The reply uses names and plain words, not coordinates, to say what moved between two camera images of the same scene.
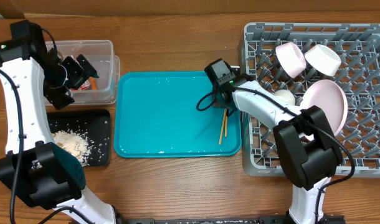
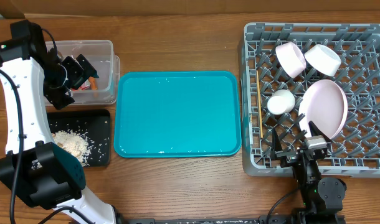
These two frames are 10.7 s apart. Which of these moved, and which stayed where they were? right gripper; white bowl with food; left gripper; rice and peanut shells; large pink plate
Moved: right gripper
Stayed: large pink plate; rice and peanut shells; white bowl with food; left gripper
